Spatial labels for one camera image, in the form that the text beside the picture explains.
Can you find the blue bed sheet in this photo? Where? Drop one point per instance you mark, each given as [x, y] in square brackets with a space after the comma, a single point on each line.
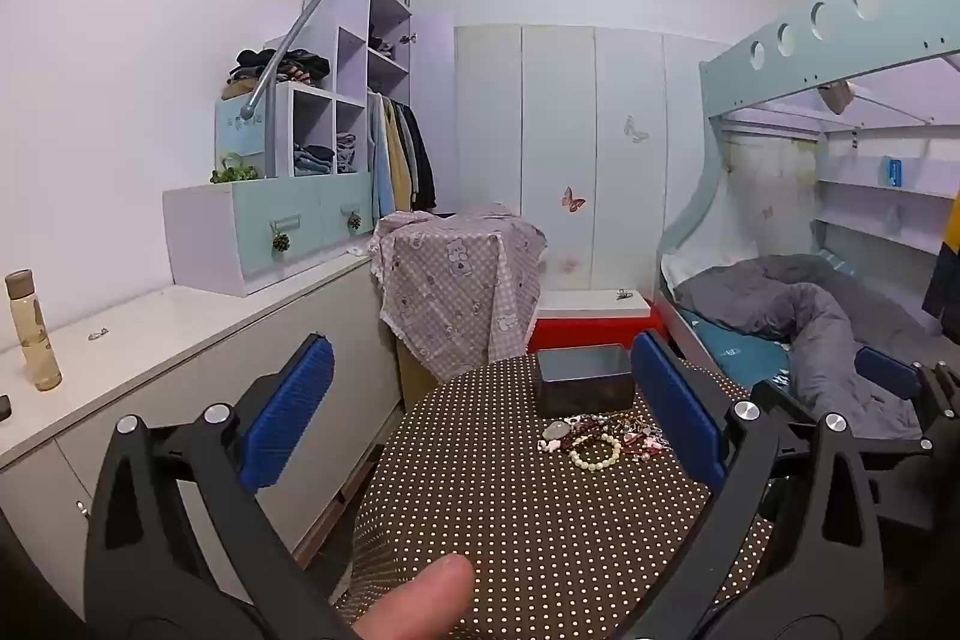
[739, 351]

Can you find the teal bunk bed frame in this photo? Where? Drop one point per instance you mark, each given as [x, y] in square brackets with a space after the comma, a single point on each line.
[825, 33]

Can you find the white wardrobe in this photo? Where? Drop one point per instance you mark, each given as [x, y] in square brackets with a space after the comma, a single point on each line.
[555, 123]

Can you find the white butterfly sticker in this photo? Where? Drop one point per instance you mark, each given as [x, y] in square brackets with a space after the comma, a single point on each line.
[636, 129]

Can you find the polka dot round table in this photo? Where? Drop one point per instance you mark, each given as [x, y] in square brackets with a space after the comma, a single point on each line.
[525, 520]

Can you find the small green plant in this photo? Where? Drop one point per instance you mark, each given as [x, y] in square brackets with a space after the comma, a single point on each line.
[234, 171]

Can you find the black hanging jacket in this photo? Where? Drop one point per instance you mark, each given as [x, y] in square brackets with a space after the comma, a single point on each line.
[424, 160]

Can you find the pile of beaded jewelry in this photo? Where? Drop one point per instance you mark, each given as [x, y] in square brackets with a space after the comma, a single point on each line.
[630, 434]

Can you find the yellow hanging garment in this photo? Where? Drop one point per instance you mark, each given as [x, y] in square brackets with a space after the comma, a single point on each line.
[400, 160]

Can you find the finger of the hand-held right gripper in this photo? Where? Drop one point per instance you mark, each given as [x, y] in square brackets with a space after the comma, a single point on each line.
[889, 371]

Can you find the clear amber water bottle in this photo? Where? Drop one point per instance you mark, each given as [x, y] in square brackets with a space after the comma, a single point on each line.
[34, 340]

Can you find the low white cabinet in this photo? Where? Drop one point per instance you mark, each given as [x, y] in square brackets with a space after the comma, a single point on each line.
[187, 355]

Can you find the dark metal box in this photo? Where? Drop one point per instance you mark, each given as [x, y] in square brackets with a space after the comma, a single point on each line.
[585, 385]

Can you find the dark hanging garment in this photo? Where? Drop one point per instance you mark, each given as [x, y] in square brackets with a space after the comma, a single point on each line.
[946, 280]

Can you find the red box with white lid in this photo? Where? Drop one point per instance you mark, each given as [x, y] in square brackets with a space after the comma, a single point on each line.
[592, 329]

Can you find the pink checked bear cloth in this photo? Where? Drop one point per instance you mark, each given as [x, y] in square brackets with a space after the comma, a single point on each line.
[457, 280]

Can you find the pinecone ornament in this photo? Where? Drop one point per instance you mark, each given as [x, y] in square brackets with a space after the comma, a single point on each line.
[281, 242]
[354, 221]

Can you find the grey duvet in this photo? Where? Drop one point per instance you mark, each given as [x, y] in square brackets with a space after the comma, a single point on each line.
[817, 325]

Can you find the brown hanging item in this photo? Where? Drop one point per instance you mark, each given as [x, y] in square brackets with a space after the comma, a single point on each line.
[836, 94]

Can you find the person's left hand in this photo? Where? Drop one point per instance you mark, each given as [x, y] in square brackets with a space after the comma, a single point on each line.
[424, 599]

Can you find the pile of dark clothes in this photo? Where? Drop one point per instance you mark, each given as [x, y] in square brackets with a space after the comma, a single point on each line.
[285, 64]

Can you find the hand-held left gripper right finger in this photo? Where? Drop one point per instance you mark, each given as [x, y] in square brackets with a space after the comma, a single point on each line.
[675, 407]

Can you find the pale stone pendant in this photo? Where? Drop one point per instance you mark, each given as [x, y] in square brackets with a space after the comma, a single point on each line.
[555, 434]

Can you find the clothes on shelf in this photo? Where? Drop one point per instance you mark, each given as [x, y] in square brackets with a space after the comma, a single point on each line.
[380, 46]

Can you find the small metal item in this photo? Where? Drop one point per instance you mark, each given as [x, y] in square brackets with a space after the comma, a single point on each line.
[97, 333]

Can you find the grey metal handrail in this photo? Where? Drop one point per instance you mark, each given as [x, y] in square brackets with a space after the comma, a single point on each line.
[315, 6]

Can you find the folded dark blue clothes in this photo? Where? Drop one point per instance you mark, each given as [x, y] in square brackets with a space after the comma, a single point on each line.
[313, 159]

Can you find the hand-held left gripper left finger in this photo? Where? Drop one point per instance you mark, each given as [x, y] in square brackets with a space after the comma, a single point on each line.
[289, 411]

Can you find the pink butterfly sticker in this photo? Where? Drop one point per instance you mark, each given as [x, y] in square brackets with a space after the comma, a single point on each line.
[572, 199]

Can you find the light blue hanging garment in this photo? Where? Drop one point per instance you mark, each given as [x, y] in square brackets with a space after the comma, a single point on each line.
[381, 168]

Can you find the small blue box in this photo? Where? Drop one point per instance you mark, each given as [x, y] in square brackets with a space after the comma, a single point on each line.
[891, 170]

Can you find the folded jeans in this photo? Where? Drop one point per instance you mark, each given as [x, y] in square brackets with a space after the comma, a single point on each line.
[346, 153]

